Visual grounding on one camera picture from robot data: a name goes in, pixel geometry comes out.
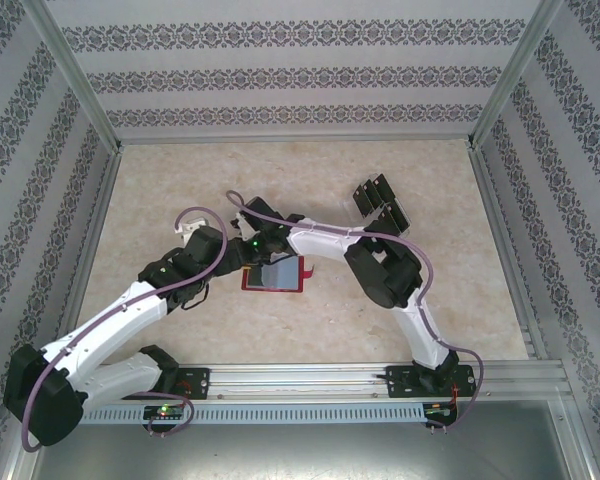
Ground black VIP card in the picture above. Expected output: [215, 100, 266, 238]
[389, 198, 412, 232]
[363, 177, 387, 210]
[373, 172, 396, 200]
[353, 183, 379, 219]
[379, 202, 405, 236]

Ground thin black cable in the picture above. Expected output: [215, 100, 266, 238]
[177, 284, 212, 310]

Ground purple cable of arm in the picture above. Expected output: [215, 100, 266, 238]
[226, 188, 486, 436]
[22, 206, 229, 454]

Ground clear acrylic card stand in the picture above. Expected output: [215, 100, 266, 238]
[338, 171, 413, 237]

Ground aluminium frame post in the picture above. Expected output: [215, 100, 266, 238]
[465, 0, 569, 150]
[29, 0, 126, 151]

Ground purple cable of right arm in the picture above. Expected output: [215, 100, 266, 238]
[226, 188, 486, 436]

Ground steel sheet panel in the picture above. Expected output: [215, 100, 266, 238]
[9, 394, 599, 480]

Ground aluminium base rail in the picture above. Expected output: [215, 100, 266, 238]
[82, 362, 569, 401]

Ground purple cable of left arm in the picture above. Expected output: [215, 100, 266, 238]
[22, 206, 229, 454]

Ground red card holder wallet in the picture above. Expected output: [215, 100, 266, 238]
[239, 254, 315, 295]

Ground aluminium side rail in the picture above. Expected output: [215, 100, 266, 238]
[48, 144, 125, 365]
[467, 145, 567, 364]

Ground grey slotted cable duct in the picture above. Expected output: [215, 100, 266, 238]
[82, 402, 426, 424]

